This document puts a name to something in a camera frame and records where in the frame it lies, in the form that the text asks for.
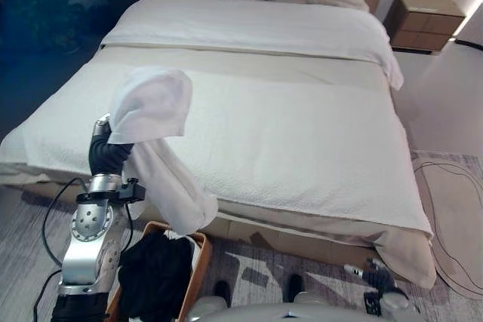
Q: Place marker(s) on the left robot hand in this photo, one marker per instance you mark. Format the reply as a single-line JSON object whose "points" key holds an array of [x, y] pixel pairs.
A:
{"points": [[103, 152]]}

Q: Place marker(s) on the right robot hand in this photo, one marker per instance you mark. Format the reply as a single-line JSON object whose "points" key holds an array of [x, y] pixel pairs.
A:
{"points": [[377, 275]]}

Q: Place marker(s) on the white cloth garment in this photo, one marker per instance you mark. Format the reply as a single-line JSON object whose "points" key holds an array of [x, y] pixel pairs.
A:
{"points": [[158, 141]]}

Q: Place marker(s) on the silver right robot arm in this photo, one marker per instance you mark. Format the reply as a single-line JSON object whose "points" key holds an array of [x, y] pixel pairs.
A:
{"points": [[390, 305]]}

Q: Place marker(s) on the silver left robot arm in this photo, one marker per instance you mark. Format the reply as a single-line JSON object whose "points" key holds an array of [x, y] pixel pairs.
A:
{"points": [[88, 246]]}

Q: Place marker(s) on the silver robot body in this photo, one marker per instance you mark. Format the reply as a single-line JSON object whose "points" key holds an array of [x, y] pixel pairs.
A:
{"points": [[287, 308]]}

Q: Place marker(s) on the beige round rug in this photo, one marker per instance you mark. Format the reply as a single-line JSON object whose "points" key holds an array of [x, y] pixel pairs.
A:
{"points": [[456, 216]]}

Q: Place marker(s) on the black garment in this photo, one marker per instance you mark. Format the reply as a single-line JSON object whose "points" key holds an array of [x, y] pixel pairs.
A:
{"points": [[156, 275]]}

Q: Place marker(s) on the bed with white cover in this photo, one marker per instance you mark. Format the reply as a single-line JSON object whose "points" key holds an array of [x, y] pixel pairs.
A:
{"points": [[241, 129]]}

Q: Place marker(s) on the brown laundry basket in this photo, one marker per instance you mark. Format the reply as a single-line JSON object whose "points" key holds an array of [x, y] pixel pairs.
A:
{"points": [[181, 273]]}

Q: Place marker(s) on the green potted plant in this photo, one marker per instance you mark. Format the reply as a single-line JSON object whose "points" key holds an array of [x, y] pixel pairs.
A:
{"points": [[41, 16]]}

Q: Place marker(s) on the dark left robot foot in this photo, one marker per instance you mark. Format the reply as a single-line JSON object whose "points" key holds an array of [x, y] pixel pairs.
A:
{"points": [[222, 290]]}

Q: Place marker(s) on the wooden nightstand with drawers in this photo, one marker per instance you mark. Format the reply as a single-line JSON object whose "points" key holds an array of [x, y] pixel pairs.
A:
{"points": [[426, 22]]}

